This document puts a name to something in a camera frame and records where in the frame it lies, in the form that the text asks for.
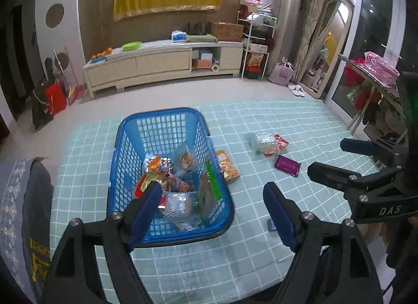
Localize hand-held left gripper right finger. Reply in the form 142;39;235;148
263;182;386;304

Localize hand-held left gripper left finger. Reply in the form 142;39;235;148
39;180;163;304

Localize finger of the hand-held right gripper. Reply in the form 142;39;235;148
307;162;370;204
340;138;408;169

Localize red yellow snack packet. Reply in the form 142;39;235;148
134;173;160;202

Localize orange striped snack packet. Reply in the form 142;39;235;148
145;155;196;194

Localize blue plastic basket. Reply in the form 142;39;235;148
107;107;235;247

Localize magenta snack packet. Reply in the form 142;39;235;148
274;155;301;178

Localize clear cartoon snack packet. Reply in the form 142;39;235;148
171;142;205;179

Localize long orange snack packet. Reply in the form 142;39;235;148
216;150;241;183

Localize clear round cake packet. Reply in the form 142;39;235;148
251;132;279;157

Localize wooden clothes rack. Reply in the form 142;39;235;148
336;54;409;135

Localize dark hanging garment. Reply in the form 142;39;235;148
362;105;381;126

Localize teal checked tablecloth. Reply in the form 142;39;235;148
49;98;386;304

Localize red hanging clothes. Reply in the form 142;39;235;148
343;59;382;112

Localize pink cloth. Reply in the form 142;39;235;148
362;51;400;87

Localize arched floor mirror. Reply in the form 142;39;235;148
299;0;355;99

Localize pink tote bag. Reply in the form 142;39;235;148
268;57;298;86

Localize grey covered chair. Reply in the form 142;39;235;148
0;157;54;304

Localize glass sliding door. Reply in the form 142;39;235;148
322;0;409;122

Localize pink broom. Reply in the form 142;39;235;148
63;46;85;106

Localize patterned curtain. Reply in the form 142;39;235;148
295;0;324;83

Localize white shelf rack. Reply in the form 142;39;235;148
237;4;278;80

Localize red bag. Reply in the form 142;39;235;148
45;79;67;115

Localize standing air conditioner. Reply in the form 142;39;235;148
281;0;306;73

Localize black bag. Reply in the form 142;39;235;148
31;84;54;130

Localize cream low cabinet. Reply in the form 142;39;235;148
83;39;245;99

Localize plate of oranges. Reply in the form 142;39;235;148
90;48;113;63

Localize cardboard box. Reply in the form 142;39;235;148
211;22;245;42

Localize green folded cloth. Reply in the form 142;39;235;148
185;34;219;43

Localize dark bottles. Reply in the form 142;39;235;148
185;21;211;35

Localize dark wooden door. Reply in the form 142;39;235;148
10;4;38;102

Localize white handled mop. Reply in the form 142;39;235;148
52;49;71;96

